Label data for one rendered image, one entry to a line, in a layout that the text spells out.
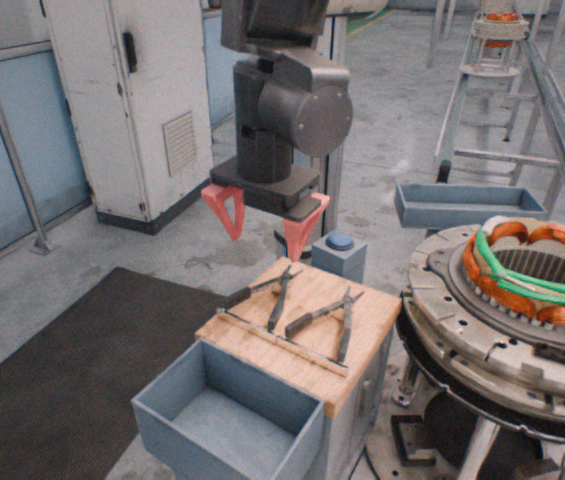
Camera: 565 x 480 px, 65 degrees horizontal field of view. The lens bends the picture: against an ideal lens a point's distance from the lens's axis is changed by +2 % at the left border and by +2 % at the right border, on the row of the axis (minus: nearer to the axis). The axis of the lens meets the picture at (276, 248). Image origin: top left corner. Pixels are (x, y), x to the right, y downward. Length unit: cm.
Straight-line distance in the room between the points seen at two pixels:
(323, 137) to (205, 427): 36
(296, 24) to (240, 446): 43
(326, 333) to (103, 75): 222
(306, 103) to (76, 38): 235
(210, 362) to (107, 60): 214
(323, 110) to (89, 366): 183
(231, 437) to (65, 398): 149
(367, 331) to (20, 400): 169
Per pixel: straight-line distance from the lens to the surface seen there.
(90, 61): 264
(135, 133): 261
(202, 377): 58
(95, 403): 194
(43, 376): 212
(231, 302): 55
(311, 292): 60
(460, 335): 54
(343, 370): 50
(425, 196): 96
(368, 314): 58
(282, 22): 41
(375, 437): 79
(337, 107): 37
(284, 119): 36
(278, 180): 45
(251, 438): 55
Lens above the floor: 144
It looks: 33 degrees down
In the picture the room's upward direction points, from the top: straight up
